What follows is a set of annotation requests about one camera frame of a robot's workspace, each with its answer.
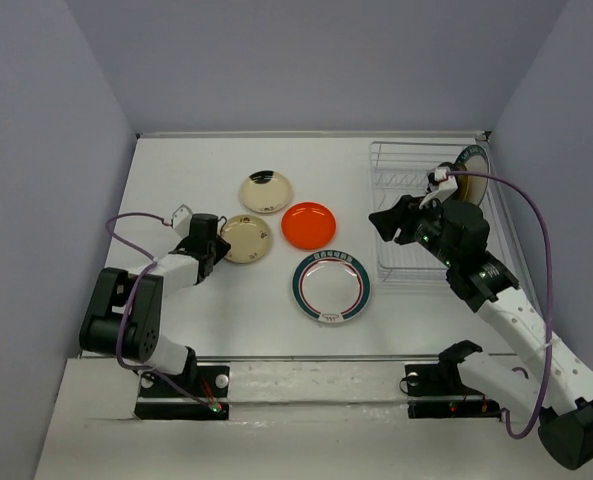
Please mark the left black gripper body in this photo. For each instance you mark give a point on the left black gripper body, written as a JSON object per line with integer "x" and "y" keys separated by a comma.
{"x": 218, "y": 249}

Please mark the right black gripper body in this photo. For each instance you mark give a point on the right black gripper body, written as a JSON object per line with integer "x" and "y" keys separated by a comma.
{"x": 426, "y": 229}

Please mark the cream plate small motifs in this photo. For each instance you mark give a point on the cream plate small motifs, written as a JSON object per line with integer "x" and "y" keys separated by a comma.
{"x": 249, "y": 236}

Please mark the brown yellow patterned plate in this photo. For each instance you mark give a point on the brown yellow patterned plate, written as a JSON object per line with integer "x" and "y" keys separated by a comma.
{"x": 472, "y": 186}

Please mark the white plate dark green rim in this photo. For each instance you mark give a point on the white plate dark green rim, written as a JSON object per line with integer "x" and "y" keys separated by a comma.
{"x": 473, "y": 158}

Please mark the white plate teal red rim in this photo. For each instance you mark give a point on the white plate teal red rim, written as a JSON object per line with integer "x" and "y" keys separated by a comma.
{"x": 331, "y": 286}

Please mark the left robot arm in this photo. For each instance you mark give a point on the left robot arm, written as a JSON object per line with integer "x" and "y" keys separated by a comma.
{"x": 123, "y": 316}

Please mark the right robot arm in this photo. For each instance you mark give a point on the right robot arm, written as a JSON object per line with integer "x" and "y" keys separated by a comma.
{"x": 566, "y": 425}

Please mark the cream plate black brush mark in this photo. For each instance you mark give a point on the cream plate black brush mark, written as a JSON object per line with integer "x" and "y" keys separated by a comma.
{"x": 266, "y": 192}

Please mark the orange plate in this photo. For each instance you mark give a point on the orange plate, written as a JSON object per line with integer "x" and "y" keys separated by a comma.
{"x": 308, "y": 226}

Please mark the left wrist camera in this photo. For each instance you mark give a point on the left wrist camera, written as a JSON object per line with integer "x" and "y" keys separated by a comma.
{"x": 179, "y": 221}

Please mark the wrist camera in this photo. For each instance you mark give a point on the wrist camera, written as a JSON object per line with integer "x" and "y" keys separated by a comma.
{"x": 179, "y": 221}
{"x": 441, "y": 186}

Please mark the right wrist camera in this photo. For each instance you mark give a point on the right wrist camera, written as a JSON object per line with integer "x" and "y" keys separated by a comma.
{"x": 441, "y": 186}

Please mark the white wire dish rack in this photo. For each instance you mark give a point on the white wire dish rack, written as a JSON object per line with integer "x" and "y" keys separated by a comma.
{"x": 401, "y": 167}

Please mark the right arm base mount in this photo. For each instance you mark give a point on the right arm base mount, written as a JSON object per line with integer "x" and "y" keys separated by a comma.
{"x": 436, "y": 392}

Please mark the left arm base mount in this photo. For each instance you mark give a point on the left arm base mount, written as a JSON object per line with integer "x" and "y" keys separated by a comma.
{"x": 205, "y": 399}

